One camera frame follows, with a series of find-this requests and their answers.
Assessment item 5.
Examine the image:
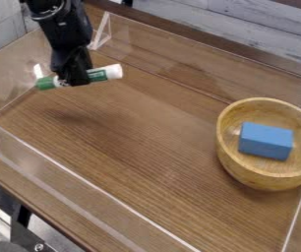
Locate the blue foam block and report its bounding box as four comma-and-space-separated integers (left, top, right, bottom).
238, 122, 295, 160

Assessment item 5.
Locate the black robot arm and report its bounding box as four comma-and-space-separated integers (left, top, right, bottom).
22, 0, 94, 91

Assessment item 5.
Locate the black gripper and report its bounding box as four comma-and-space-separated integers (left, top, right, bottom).
38, 1, 94, 85

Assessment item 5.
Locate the brown wooden bowl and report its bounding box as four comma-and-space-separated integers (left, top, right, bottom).
216, 97, 301, 191

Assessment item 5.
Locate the green Expo marker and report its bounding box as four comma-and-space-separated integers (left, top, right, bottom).
36, 64, 123, 91

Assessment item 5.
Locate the clear acrylic corner bracket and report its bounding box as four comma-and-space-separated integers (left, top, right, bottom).
89, 12, 113, 50

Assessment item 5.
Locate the black metal base plate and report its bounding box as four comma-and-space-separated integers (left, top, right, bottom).
11, 225, 58, 252

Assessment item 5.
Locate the black table leg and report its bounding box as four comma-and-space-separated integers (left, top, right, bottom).
11, 205, 32, 237

